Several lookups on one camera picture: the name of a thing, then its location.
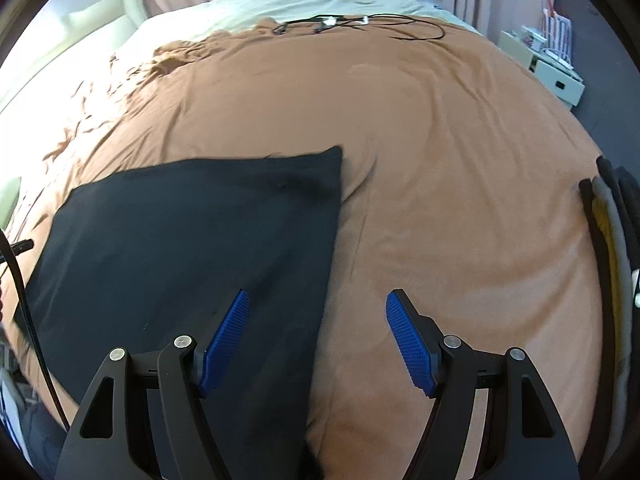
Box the black sleeveless shirt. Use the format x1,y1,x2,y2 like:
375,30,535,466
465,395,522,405
26,148,343,479

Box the stack of folded clothes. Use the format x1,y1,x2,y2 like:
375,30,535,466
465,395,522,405
578,156,639,479

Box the brown bed blanket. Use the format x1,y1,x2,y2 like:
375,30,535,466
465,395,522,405
10,21,602,479

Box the person's grey patterned legs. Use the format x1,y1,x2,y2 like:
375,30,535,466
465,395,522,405
21,403,66,480

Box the cream padded headboard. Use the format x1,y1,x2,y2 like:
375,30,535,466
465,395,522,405
56,0,148,50

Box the white bedside nightstand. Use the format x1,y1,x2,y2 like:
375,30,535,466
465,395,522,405
498,30,585,110

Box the pink white striped bag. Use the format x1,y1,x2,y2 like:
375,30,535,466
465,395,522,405
541,0,573,64

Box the black cables on bed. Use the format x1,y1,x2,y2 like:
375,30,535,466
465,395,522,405
271,13,446,42

